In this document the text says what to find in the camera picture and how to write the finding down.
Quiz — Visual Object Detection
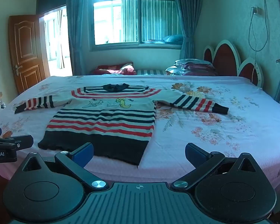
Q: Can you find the blue tied curtain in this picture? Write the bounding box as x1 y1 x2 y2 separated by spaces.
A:
173 0 203 61

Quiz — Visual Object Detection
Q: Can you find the striped knit sweater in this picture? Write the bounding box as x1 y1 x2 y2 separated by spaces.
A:
14 83 229 168

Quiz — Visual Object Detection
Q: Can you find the striped mattress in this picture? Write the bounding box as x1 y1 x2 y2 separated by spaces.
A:
135 69 168 75

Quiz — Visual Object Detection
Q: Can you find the dark red blanket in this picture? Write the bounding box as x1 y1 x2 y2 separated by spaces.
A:
93 62 134 75

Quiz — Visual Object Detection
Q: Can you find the sliding window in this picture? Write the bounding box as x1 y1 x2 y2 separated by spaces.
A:
90 0 185 50

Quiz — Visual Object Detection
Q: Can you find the blue cushion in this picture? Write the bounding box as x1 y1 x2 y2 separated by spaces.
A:
162 35 183 43

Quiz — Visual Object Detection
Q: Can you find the brown wooden door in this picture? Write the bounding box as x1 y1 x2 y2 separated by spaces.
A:
8 15 49 95

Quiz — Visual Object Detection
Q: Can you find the pile of folded bedding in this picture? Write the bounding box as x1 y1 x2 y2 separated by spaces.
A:
166 58 218 76

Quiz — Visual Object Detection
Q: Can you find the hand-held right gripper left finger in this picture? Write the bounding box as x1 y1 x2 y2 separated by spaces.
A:
22 142 109 193

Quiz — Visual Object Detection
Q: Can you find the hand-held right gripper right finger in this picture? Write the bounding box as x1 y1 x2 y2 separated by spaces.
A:
171 142 259 193

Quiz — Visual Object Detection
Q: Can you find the white floral bed sheet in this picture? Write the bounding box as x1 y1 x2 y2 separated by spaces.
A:
0 75 280 190

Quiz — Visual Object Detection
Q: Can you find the thin charging cable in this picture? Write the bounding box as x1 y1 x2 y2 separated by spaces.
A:
248 0 271 84

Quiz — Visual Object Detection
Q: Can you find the red and white headboard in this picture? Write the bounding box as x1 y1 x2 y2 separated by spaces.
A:
203 40 264 88

